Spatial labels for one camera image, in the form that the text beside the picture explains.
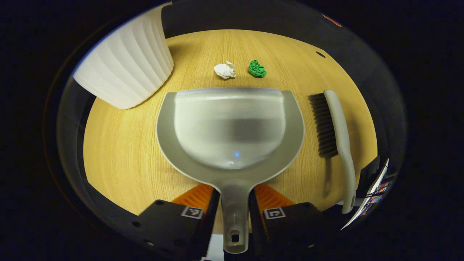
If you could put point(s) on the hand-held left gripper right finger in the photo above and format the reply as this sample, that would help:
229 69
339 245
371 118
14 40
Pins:
255 232

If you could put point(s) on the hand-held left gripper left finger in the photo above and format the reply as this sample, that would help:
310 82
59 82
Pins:
212 224

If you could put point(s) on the grey translucent dustpan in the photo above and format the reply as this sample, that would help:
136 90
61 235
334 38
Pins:
232 127

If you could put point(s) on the small grey broom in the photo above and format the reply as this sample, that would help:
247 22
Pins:
340 123

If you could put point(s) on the white paper ball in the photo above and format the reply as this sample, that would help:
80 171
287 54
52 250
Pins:
224 70

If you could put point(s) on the green paper ball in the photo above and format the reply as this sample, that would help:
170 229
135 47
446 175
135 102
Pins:
257 69

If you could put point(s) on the white ribbed garbage bin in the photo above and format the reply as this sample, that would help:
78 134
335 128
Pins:
127 65

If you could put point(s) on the wooden desktop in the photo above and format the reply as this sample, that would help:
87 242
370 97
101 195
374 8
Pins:
119 152

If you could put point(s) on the white glossy printed panel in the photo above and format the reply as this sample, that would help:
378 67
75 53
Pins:
362 212

